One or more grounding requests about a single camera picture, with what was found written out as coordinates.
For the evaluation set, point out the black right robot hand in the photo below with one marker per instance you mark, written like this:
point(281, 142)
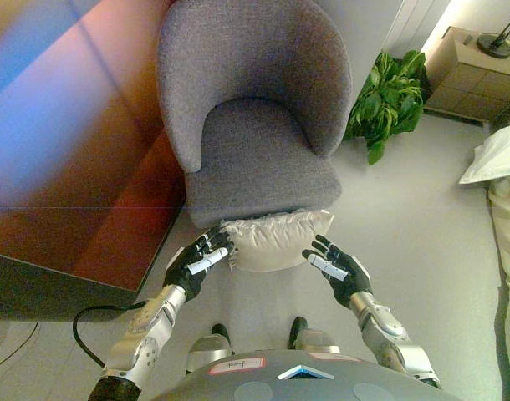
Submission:
point(349, 280)

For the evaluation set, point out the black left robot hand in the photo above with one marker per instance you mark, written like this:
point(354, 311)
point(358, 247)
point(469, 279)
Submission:
point(186, 271)

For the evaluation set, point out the white fringed pillow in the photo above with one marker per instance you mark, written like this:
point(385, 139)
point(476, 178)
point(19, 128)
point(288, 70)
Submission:
point(271, 246)

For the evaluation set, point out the white bed pillow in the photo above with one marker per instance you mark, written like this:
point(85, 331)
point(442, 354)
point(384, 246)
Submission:
point(499, 154)

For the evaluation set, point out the silver right robot leg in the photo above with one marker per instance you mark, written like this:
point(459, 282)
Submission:
point(317, 340)

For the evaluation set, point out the silver robot leg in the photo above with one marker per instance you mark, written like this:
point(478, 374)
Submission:
point(207, 351)
point(317, 340)

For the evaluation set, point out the black left robot foot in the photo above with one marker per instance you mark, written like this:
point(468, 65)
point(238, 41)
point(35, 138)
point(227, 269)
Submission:
point(220, 332)

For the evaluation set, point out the black robot foot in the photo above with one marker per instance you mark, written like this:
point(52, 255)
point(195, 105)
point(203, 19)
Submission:
point(297, 328)
point(220, 332)

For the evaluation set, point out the black right robot foot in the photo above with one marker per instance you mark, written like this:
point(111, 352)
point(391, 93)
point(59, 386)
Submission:
point(297, 328)

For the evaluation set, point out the silver left robot leg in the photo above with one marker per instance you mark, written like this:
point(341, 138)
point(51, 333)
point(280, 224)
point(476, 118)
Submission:
point(207, 351)

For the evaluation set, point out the grey robot torso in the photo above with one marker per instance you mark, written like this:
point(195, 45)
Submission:
point(305, 384)

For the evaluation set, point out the grey fabric armchair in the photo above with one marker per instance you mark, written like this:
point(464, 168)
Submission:
point(255, 167)

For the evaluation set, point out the glossy reddish wooden table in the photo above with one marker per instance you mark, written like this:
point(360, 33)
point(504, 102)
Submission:
point(71, 146)

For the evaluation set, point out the green leafy potted plant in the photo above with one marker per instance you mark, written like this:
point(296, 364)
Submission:
point(384, 104)

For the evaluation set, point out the beige wooden nightstand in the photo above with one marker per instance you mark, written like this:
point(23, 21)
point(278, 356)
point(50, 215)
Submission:
point(468, 83)

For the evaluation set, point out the black lamp with round base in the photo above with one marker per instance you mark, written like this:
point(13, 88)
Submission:
point(494, 45)

